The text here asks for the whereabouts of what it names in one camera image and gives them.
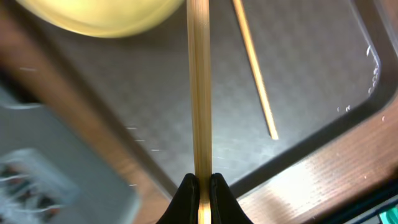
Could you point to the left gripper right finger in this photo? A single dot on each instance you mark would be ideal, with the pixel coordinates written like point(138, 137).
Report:
point(225, 209)

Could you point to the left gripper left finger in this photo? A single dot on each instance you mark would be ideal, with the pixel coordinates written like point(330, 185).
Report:
point(183, 208)

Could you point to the wooden chopstick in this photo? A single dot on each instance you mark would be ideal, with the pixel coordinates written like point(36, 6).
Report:
point(198, 30)
point(256, 70)

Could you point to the yellow round plate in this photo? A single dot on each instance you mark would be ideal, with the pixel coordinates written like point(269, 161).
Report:
point(103, 18)

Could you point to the grey plastic dishwasher rack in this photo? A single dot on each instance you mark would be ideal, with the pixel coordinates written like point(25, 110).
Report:
point(49, 175)

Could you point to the dark brown serving tray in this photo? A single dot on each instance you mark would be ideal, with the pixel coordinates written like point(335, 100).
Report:
point(327, 66)

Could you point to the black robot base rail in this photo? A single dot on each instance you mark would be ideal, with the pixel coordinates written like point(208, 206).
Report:
point(379, 207)

